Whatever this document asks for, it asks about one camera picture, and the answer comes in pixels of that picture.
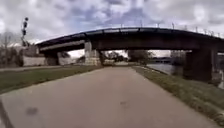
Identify grey asphalt path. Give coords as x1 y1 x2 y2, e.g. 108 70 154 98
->
0 65 223 128

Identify dark overhead bridge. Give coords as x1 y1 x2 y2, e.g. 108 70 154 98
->
35 26 224 82

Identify river water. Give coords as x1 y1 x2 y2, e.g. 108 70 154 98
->
146 62 185 76

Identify grass strip with road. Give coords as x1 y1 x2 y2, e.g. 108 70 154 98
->
0 64 104 95

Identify grass bank by water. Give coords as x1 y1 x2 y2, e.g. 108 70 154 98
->
132 65 224 127

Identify side road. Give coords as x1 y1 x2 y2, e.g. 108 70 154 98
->
0 64 84 73

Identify signal mast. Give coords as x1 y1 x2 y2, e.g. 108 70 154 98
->
20 16 30 47

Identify bare trees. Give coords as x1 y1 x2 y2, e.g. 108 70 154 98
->
0 32 24 69

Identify pale low wall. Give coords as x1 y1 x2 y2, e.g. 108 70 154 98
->
22 55 47 67

